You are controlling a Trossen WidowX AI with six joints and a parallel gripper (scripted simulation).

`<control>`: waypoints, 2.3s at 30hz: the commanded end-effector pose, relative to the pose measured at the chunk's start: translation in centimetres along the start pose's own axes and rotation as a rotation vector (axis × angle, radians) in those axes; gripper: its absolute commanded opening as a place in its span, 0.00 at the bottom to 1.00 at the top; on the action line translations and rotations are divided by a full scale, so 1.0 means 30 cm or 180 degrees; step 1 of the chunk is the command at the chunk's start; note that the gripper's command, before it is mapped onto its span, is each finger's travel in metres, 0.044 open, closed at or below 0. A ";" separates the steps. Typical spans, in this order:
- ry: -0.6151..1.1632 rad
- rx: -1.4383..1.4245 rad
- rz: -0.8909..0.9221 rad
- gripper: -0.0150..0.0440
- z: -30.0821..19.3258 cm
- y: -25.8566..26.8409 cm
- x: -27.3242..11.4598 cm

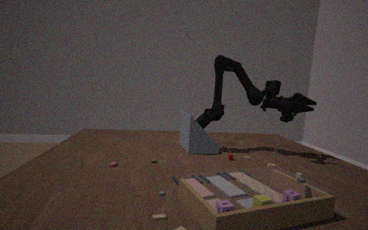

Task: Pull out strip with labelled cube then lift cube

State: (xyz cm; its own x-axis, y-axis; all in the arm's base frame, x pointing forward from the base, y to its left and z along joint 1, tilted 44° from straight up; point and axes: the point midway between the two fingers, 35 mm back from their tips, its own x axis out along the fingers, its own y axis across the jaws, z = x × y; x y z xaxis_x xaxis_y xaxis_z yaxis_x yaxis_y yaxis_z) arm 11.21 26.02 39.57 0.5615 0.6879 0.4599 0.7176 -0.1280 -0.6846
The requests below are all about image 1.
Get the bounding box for shallow wooden tray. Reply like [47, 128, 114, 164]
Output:
[178, 165, 336, 230]

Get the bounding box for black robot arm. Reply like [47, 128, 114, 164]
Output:
[196, 55, 281, 129]

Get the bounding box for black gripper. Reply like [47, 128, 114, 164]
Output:
[276, 93, 316, 117]

